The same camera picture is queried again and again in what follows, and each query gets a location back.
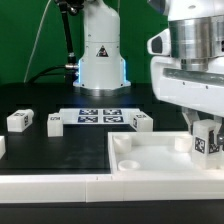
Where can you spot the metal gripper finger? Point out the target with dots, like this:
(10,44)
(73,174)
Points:
(190,116)
(219,133)

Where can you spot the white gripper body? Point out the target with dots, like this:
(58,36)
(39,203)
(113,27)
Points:
(201,91)

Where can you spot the white square tabletop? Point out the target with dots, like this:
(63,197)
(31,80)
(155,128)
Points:
(156,152)

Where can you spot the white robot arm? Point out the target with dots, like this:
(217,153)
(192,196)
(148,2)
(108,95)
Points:
(187,65)

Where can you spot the white left fence block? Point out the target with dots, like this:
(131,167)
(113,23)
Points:
(2,146)

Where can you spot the white marker base plate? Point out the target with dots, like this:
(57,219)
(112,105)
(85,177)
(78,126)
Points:
(96,116)

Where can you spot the white front fence wall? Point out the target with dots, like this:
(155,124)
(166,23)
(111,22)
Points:
(109,188)

